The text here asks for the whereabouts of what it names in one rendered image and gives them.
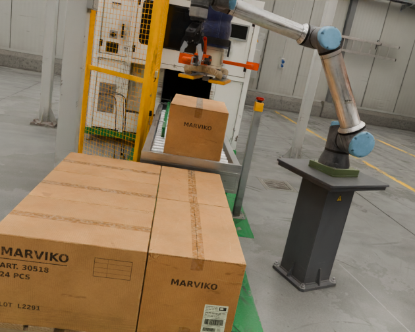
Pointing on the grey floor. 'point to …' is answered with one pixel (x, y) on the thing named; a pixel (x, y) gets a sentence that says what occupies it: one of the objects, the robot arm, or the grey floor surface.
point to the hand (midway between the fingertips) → (190, 59)
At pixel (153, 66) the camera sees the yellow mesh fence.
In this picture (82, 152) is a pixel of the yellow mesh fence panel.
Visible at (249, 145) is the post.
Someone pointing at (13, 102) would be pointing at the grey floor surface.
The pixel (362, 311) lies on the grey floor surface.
